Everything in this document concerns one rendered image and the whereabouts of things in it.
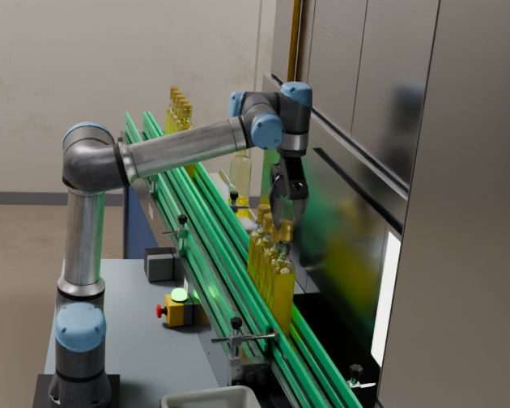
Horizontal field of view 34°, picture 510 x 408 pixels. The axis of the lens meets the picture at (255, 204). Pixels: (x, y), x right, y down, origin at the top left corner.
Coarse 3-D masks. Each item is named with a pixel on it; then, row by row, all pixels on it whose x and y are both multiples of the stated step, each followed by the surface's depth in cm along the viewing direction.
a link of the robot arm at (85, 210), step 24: (72, 144) 185; (72, 192) 194; (72, 216) 197; (96, 216) 197; (72, 240) 199; (96, 240) 200; (72, 264) 201; (96, 264) 203; (72, 288) 203; (96, 288) 205
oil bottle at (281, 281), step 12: (276, 264) 211; (288, 264) 211; (276, 276) 210; (288, 276) 211; (276, 288) 212; (288, 288) 213; (276, 300) 213; (288, 300) 214; (276, 312) 215; (288, 312) 216; (288, 324) 217
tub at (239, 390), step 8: (184, 392) 200; (192, 392) 200; (200, 392) 201; (208, 392) 201; (216, 392) 202; (224, 392) 202; (232, 392) 203; (240, 392) 204; (248, 392) 203; (168, 400) 198; (176, 400) 199; (184, 400) 200; (192, 400) 201; (200, 400) 201; (208, 400) 202; (216, 400) 203; (224, 400) 203; (232, 400) 204; (240, 400) 204; (248, 400) 203; (256, 400) 199
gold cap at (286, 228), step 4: (284, 220) 209; (288, 220) 210; (284, 224) 207; (288, 224) 207; (292, 224) 208; (280, 228) 208; (284, 228) 207; (288, 228) 207; (292, 228) 208; (280, 232) 208; (284, 232) 208; (288, 232) 208; (292, 232) 209; (280, 236) 209; (284, 236) 208; (288, 236) 208; (284, 240) 208; (288, 240) 208
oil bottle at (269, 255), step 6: (264, 252) 219; (270, 252) 216; (276, 252) 216; (264, 258) 218; (270, 258) 215; (264, 264) 218; (264, 270) 219; (264, 276) 219; (264, 282) 219; (264, 288) 219; (264, 294) 220; (264, 300) 220
